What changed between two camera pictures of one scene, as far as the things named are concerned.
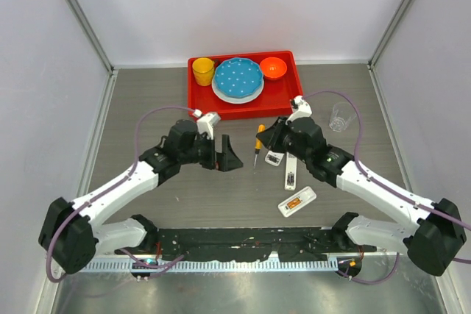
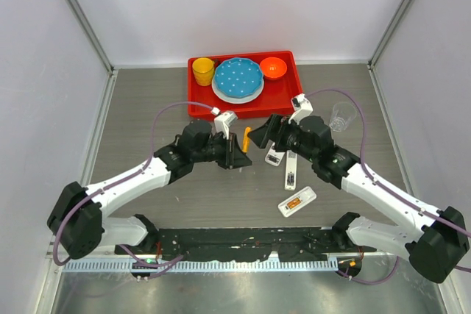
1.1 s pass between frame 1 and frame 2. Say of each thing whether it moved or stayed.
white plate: stayed
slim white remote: stayed
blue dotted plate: stayed
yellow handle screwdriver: moved
